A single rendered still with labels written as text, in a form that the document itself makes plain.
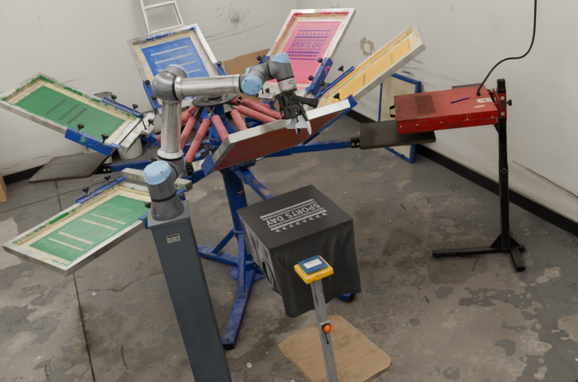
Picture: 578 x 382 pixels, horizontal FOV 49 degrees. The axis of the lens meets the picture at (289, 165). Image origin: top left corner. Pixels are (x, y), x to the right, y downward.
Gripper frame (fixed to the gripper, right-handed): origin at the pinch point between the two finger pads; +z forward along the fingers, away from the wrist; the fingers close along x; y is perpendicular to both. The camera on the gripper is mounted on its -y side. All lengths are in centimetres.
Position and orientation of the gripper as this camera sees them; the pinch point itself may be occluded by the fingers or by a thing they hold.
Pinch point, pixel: (305, 134)
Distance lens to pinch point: 264.6
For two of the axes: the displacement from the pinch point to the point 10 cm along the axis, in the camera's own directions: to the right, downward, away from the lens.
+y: -9.1, 2.9, -3.0
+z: 2.7, 9.5, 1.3
